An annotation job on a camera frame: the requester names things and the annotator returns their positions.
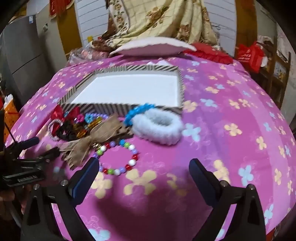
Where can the red bow hair clip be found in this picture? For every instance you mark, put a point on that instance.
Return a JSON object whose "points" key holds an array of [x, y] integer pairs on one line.
{"points": [[56, 113]]}

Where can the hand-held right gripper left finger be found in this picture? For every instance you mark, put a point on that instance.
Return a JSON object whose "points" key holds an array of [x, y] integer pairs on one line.
{"points": [[86, 179]]}

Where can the red hanging decoration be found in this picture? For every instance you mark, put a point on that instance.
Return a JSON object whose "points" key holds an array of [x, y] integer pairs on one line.
{"points": [[60, 7]]}

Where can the black scrunchie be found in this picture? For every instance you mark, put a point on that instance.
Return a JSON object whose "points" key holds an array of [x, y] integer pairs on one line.
{"points": [[64, 132]]}

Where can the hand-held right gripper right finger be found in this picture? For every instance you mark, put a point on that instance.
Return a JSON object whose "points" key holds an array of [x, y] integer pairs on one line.
{"points": [[200, 177]]}

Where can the grey refrigerator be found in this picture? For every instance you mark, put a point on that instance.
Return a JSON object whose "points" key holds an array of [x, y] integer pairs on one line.
{"points": [[20, 58]]}

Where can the clear plastic bag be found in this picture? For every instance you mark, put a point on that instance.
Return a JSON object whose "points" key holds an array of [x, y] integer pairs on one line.
{"points": [[83, 54]]}

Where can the striped shallow cardboard box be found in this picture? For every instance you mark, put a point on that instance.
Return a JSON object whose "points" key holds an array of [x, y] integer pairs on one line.
{"points": [[129, 88]]}

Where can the pink floral bed sheet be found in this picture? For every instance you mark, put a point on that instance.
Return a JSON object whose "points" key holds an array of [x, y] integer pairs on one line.
{"points": [[208, 139]]}

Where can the wooden chair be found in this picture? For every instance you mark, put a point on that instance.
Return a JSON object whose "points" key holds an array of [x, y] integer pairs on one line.
{"points": [[272, 76]]}

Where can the orange box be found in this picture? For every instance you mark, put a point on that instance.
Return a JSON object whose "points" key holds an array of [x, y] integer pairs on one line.
{"points": [[11, 111]]}

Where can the white paper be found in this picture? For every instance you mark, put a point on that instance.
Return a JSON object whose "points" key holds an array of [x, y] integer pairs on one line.
{"points": [[159, 62]]}

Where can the white pink pillow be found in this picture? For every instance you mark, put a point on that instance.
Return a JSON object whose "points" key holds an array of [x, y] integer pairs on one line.
{"points": [[150, 46]]}

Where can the cream floral quilt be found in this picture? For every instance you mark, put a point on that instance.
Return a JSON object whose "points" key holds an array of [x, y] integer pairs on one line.
{"points": [[161, 18]]}

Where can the brown leopard scrunchie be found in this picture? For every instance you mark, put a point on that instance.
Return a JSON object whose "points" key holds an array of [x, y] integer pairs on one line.
{"points": [[99, 134]]}

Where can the red ruffled cushion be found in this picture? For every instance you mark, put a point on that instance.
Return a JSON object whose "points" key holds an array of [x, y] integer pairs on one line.
{"points": [[212, 54]]}

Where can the white fluffy scrunchie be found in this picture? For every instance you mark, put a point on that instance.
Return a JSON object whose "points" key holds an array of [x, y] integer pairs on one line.
{"points": [[143, 127]]}

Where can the red shopping bag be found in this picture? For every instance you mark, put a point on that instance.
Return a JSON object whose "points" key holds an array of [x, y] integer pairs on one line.
{"points": [[248, 55]]}

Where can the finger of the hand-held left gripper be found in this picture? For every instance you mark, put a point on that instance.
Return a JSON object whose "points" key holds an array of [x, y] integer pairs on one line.
{"points": [[50, 153], [30, 142]]}

